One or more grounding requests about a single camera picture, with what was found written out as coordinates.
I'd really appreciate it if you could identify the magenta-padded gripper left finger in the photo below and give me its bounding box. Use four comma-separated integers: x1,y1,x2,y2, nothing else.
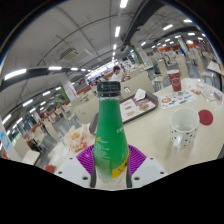
54,143,98,189

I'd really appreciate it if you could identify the person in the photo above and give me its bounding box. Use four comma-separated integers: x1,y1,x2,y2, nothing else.
108,65,128,83

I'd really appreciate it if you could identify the white crumpled napkin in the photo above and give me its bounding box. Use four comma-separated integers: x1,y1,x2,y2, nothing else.
133,88,147,102

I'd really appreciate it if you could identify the group of ceiling lights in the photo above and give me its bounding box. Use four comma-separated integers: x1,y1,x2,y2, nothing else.
1,0,208,148

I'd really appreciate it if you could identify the clear plastic bag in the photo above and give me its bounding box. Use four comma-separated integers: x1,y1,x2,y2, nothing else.
200,88,224,103

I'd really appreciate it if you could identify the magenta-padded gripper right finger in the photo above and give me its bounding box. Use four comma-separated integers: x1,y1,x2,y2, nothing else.
125,143,168,188

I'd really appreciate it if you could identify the red paper cup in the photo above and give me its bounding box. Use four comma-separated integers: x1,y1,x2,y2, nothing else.
166,69,183,93

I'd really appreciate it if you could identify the white mug with dots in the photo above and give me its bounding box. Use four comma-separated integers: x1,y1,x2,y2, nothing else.
169,107,201,155

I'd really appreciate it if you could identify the green plastic drink bottle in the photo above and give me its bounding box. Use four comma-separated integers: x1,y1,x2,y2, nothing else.
92,80,130,185

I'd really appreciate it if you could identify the group of beige chairs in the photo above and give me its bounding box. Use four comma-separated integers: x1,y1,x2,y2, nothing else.
13,49,221,161

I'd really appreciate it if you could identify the dark food tray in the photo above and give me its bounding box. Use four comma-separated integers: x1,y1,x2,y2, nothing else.
89,90,160,134

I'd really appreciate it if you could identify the white table with black pedestal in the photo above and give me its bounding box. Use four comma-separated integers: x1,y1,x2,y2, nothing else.
206,59,224,76

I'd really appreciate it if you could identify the crumpled food wrapper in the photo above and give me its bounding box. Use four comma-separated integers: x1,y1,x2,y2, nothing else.
63,123,91,151

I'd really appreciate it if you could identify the ceiling air conditioner unit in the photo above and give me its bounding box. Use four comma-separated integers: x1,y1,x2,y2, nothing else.
59,47,80,63

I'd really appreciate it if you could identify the flat round red coaster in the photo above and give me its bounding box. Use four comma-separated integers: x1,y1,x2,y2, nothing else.
197,109,214,126

